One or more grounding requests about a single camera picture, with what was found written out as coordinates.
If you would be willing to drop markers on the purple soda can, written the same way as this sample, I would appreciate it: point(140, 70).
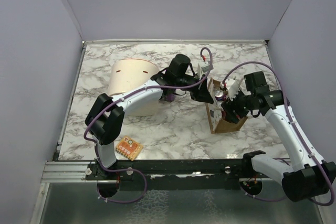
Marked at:
point(170, 98)

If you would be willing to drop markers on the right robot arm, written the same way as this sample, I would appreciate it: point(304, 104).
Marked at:
point(308, 175)

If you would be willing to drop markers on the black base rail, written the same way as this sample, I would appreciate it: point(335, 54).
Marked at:
point(172, 182)

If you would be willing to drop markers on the orange snack packet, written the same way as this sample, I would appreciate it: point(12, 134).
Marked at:
point(129, 148)

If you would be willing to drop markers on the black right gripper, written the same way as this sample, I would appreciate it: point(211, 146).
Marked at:
point(229, 106)

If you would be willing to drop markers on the aluminium frame rail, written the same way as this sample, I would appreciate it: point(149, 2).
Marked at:
point(65, 169)

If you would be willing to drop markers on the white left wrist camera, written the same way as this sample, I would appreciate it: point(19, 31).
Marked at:
point(203, 67)

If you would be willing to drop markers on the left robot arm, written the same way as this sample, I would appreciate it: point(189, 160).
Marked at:
point(105, 119)

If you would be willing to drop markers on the white cylindrical bucket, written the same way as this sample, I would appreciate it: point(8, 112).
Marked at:
point(129, 74)

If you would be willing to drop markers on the purple soda can carried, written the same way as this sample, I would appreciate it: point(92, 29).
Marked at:
point(219, 94)

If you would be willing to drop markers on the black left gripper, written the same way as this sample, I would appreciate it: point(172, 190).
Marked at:
point(202, 94)

